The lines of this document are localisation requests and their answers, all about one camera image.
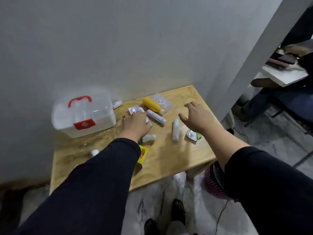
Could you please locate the person's left hand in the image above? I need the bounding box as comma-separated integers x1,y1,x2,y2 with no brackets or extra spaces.
121,111,152,143

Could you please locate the person's right hand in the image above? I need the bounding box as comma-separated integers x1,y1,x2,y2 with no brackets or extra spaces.
178,102,216,134

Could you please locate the small white packet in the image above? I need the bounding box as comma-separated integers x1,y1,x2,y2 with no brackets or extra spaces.
128,105,145,115

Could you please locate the silver green sachet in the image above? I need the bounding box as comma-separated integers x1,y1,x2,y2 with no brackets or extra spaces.
186,128,203,142

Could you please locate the yellow bottle with white cap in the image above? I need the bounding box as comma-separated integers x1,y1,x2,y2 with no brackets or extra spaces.
142,96,166,115

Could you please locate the green and yellow medicine box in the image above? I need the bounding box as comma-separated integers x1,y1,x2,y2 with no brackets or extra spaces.
137,144,149,165

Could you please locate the clear plastic zip bag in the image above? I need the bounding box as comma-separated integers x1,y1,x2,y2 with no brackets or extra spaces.
149,92,173,113

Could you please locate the white first aid box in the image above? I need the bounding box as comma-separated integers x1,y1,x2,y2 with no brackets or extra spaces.
51,91,117,139

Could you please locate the person's right forearm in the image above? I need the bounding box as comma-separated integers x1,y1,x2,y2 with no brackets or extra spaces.
199,123,313,235

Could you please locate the person's left forearm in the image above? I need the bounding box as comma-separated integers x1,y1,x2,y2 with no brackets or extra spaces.
13,137,142,235

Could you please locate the person's right sandal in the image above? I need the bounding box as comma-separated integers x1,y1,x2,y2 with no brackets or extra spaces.
171,198,186,226

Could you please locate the person's sandal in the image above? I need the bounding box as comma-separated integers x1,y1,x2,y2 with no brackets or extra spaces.
143,218,159,235
171,198,186,226

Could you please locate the person's left sandal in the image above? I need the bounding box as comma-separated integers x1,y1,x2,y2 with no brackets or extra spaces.
143,218,159,235

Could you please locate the wooden table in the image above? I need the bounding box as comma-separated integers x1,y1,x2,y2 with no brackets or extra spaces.
50,85,222,195

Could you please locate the pink plastic basket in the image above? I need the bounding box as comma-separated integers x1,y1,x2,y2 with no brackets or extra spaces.
203,161,239,202

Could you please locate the white side table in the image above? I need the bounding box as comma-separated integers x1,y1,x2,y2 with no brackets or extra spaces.
261,63,308,87

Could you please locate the black phone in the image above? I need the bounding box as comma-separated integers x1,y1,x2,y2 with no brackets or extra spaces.
266,52,298,70

